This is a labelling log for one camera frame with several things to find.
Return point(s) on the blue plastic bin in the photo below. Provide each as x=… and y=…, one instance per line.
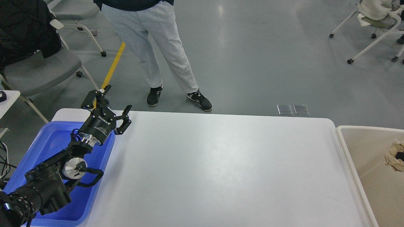
x=51, y=139

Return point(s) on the standing person in grey trousers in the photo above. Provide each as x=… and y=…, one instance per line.
x=134, y=22

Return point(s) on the beige plastic bin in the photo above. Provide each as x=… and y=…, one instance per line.
x=378, y=185

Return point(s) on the white side table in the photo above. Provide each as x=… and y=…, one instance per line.
x=8, y=97

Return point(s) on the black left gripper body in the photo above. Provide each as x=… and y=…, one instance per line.
x=99, y=124

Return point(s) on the right floor outlet plate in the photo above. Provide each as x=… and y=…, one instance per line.
x=301, y=109

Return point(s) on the white chair with beige cushion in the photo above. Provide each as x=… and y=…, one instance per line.
x=384, y=16

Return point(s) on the black jacket on chair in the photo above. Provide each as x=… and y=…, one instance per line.
x=25, y=27

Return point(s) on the grey office chair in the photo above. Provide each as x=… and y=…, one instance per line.
x=37, y=74

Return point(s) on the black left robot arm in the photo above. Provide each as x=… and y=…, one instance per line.
x=49, y=184

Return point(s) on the beige paper ball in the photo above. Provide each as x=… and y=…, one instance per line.
x=395, y=157

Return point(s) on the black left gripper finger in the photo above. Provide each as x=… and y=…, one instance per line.
x=125, y=121
x=95, y=99

